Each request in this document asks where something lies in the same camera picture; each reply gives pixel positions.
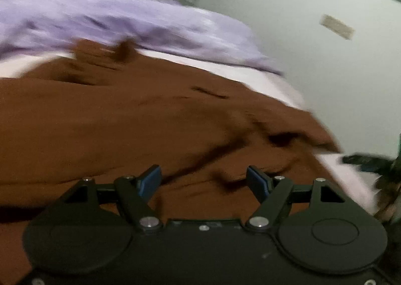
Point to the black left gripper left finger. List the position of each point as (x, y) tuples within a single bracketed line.
[(119, 206)]

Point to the purple duvet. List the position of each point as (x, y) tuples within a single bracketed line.
[(30, 26)]

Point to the brown padded coat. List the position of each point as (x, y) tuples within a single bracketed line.
[(109, 112)]

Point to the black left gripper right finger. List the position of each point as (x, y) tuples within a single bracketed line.
[(278, 194)]

